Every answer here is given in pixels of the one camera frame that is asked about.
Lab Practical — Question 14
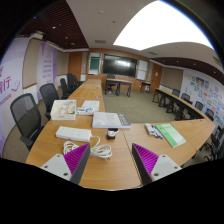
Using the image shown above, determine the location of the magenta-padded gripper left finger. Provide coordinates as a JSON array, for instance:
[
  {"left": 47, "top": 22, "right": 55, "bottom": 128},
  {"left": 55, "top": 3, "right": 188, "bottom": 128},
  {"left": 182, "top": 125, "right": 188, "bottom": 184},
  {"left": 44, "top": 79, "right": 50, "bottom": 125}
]
[{"left": 39, "top": 143, "right": 92, "bottom": 185}]

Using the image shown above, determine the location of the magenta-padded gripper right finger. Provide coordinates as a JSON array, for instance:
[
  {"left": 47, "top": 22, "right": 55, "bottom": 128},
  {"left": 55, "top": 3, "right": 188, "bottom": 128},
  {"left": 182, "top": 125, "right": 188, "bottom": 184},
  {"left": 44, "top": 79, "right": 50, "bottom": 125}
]
[{"left": 131, "top": 143, "right": 183, "bottom": 186}]

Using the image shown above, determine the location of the black charger with orange ports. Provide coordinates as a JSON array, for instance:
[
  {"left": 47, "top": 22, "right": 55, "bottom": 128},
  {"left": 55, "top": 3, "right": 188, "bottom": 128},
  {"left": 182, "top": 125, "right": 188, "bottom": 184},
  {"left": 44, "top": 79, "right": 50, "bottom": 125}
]
[{"left": 106, "top": 129, "right": 117, "bottom": 140}]

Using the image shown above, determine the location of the white power strip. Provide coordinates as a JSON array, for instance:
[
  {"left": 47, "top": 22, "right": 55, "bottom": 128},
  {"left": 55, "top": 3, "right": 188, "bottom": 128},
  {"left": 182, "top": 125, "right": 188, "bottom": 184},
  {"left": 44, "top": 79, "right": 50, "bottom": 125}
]
[{"left": 55, "top": 125, "right": 93, "bottom": 143}]

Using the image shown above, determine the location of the blue whiteboard marker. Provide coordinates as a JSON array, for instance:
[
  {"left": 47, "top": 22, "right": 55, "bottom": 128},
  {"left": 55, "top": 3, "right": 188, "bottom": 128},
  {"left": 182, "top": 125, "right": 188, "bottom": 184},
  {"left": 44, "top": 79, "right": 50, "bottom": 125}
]
[{"left": 151, "top": 124, "right": 164, "bottom": 140}]

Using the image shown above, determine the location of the white whiteboard eraser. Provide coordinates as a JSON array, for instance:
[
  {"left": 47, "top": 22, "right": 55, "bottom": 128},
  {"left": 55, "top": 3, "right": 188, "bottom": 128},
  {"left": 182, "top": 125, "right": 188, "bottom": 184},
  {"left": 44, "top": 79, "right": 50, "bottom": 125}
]
[{"left": 144, "top": 122, "right": 158, "bottom": 137}]

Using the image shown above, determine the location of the green booklet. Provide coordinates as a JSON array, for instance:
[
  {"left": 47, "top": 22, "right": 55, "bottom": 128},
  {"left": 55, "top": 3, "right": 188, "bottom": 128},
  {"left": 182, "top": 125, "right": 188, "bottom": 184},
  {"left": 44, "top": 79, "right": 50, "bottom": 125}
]
[{"left": 155, "top": 123, "right": 187, "bottom": 149}]

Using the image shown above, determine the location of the white open box with bottles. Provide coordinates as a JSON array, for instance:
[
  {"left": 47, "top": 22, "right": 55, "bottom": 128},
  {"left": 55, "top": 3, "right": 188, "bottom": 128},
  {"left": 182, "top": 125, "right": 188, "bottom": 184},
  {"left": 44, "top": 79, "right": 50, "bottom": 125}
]
[{"left": 50, "top": 99, "right": 78, "bottom": 121}]

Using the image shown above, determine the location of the small white and blue carton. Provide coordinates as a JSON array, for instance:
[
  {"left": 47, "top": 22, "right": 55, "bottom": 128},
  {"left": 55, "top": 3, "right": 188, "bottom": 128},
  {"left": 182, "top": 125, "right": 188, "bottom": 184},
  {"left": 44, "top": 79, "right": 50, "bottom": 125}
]
[{"left": 75, "top": 107, "right": 95, "bottom": 116}]

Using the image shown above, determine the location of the white book with grey band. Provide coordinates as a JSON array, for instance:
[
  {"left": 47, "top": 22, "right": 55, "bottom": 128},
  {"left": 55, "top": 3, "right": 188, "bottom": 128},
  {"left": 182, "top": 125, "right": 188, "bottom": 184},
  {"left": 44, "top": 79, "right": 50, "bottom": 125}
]
[{"left": 91, "top": 111, "right": 132, "bottom": 129}]

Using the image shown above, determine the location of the white printed paper sheet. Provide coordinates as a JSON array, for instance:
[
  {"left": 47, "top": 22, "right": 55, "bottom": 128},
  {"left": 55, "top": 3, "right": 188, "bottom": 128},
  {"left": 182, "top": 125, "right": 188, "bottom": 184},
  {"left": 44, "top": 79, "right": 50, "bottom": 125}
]
[{"left": 81, "top": 99, "right": 101, "bottom": 112}]

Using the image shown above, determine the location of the long wooden side table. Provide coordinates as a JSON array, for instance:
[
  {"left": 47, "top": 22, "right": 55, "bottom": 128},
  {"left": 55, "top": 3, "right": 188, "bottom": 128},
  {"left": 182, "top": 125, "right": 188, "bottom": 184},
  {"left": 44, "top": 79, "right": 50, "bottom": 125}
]
[{"left": 152, "top": 87, "right": 206, "bottom": 121}]

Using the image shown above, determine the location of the black mesh office chair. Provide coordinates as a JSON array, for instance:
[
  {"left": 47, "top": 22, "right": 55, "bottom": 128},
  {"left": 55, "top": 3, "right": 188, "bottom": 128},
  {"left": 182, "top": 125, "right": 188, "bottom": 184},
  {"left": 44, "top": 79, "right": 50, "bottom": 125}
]
[
  {"left": 59, "top": 77, "right": 72, "bottom": 100},
  {"left": 39, "top": 82, "right": 61, "bottom": 121},
  {"left": 9, "top": 92, "right": 44, "bottom": 152},
  {"left": 66, "top": 72, "right": 81, "bottom": 91}
]

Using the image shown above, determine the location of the group of black office chairs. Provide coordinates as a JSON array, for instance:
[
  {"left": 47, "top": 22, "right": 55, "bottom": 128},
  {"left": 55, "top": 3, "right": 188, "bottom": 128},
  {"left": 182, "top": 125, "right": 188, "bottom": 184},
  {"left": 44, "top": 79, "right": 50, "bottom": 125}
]
[{"left": 171, "top": 88, "right": 224, "bottom": 161}]

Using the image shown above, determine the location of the small wooden side desk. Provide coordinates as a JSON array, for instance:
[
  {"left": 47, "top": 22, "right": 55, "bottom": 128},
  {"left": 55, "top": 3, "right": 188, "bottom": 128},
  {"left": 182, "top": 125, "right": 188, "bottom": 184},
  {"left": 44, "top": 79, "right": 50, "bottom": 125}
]
[{"left": 140, "top": 80, "right": 152, "bottom": 94}]

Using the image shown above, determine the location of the wooden desk with black legs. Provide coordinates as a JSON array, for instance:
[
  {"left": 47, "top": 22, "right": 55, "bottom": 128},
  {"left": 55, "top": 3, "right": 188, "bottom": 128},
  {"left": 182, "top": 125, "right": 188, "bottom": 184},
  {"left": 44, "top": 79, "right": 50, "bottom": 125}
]
[{"left": 105, "top": 78, "right": 133, "bottom": 98}]

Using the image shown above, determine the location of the black chair behind wooden desk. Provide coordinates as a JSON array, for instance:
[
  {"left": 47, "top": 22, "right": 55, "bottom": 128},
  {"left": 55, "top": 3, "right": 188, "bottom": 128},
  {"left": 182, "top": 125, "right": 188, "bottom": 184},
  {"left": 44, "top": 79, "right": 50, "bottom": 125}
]
[{"left": 105, "top": 73, "right": 117, "bottom": 93}]

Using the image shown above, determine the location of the large bright ceiling light panel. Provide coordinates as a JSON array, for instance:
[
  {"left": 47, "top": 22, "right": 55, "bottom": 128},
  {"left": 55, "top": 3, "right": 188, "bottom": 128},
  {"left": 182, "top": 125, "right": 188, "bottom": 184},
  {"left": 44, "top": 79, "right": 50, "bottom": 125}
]
[{"left": 113, "top": 0, "right": 214, "bottom": 51}]

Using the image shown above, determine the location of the white power strip cable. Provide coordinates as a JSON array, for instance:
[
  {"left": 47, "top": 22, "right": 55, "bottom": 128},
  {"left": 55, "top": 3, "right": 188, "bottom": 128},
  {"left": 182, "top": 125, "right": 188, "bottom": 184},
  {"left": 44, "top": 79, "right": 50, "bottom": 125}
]
[{"left": 62, "top": 134, "right": 114, "bottom": 160}]

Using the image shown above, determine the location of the group of colourful wall posters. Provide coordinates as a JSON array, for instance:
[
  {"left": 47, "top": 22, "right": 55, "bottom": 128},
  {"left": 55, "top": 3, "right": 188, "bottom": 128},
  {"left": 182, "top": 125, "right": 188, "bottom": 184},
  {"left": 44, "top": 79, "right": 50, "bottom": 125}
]
[{"left": 188, "top": 75, "right": 224, "bottom": 128}]

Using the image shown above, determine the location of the green and white wall board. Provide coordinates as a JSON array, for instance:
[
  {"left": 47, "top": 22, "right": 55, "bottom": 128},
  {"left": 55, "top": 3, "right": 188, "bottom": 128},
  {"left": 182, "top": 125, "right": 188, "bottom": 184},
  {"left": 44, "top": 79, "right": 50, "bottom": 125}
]
[{"left": 88, "top": 52, "right": 102, "bottom": 76}]

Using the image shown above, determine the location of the large black wall display screen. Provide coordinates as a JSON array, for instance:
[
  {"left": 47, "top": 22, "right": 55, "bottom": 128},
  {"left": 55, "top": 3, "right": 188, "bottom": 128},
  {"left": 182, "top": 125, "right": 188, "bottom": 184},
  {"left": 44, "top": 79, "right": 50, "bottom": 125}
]
[{"left": 102, "top": 53, "right": 138, "bottom": 78}]

